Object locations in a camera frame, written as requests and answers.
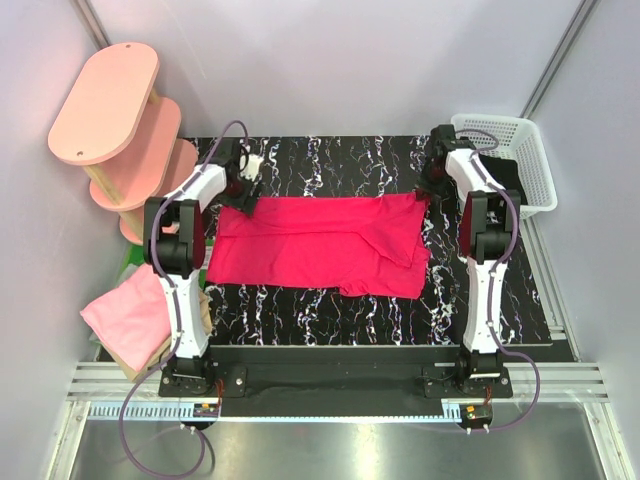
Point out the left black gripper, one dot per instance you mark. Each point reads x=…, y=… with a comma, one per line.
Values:
x=245, y=202

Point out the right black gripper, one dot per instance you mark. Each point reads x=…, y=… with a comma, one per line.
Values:
x=425, y=190

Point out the red t shirt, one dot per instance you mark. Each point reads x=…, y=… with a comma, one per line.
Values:
x=358, y=245

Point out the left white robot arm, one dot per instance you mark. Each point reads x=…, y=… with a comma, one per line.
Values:
x=174, y=241

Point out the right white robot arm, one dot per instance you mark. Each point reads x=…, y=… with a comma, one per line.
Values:
x=488, y=234

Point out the black clothes in basket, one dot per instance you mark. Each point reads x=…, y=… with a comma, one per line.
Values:
x=506, y=173

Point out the white plastic basket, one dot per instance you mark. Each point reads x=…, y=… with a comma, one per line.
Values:
x=519, y=140

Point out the black marble pattern mat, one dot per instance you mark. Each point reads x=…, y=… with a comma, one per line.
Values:
x=346, y=166

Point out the green folder with label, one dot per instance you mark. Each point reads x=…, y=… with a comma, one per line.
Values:
x=134, y=259

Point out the pink three-tier shelf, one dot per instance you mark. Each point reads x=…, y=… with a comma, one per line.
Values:
x=122, y=134

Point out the folded pink t shirt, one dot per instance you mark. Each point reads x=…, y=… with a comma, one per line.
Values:
x=132, y=322

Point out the folded beige t shirt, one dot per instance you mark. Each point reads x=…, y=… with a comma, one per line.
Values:
x=205, y=315

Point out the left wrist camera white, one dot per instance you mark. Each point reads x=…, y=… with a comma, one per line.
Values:
x=249, y=168

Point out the aluminium rail frame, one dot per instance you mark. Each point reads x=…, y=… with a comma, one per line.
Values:
x=561, y=382

